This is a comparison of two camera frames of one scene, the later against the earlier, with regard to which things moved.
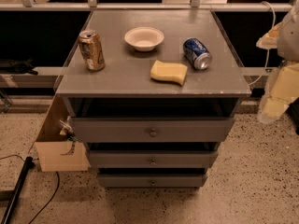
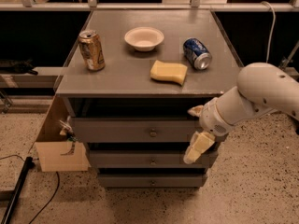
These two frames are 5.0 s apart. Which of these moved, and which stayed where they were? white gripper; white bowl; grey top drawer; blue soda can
Moved: white gripper
Stayed: grey top drawer; blue soda can; white bowl
